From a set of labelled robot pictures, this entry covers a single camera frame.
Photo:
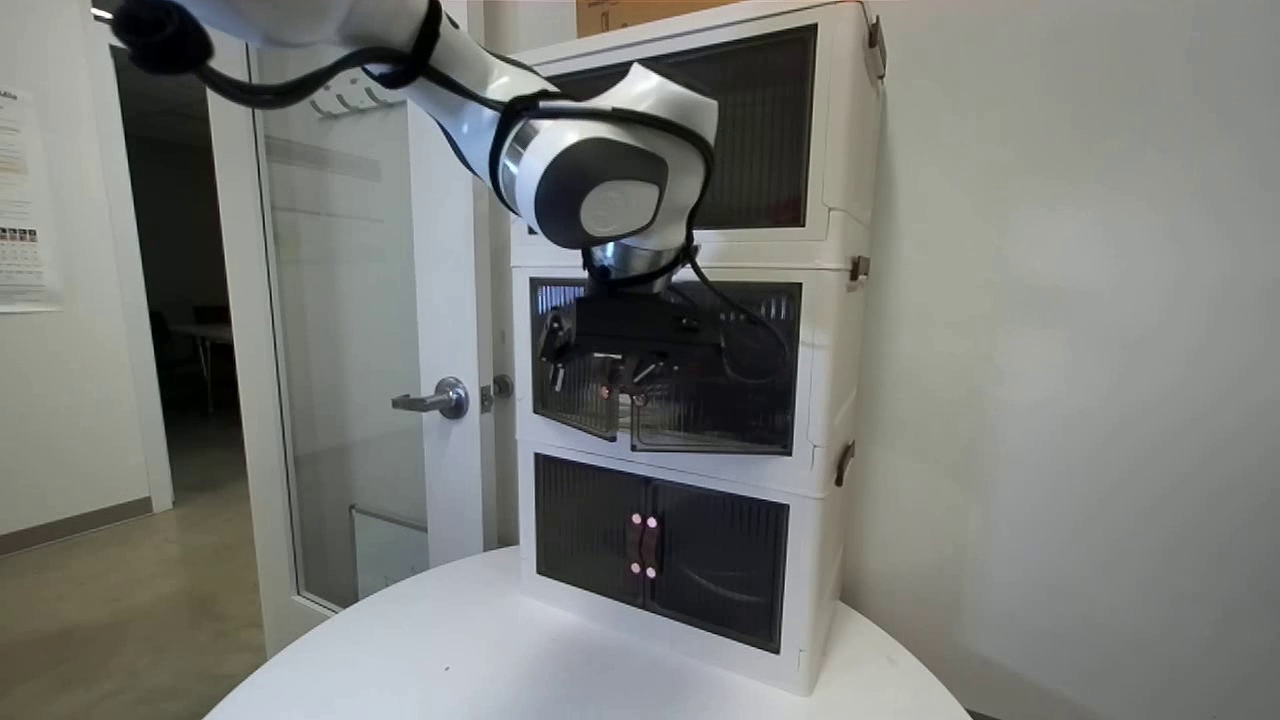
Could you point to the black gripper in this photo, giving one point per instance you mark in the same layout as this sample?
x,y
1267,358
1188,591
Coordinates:
x,y
626,322

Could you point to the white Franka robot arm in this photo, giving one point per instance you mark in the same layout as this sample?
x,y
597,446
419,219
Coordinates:
x,y
602,146

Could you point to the brown cabinet side latch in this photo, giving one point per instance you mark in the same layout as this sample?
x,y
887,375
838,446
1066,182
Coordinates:
x,y
860,271
844,466
883,47

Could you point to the white framed glass door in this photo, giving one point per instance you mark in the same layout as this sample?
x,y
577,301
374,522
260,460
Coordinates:
x,y
455,466

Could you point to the brown cardboard box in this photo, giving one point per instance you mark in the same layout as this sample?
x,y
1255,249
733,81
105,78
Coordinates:
x,y
626,14

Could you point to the white stacked cabinet frame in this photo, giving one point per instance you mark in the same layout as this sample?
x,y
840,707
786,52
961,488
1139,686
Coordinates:
x,y
840,344

